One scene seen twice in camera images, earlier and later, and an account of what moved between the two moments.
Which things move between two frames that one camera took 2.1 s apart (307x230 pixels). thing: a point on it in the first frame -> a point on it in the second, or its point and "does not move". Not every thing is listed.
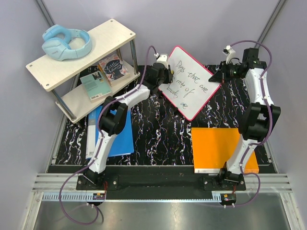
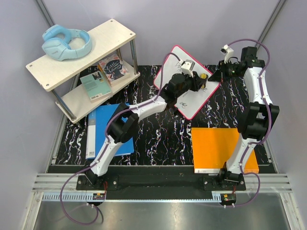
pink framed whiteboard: [190, 89] does not move
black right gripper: [220, 75] does not move
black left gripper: [168, 72] -> [196, 82]
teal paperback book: [95, 86] does not move
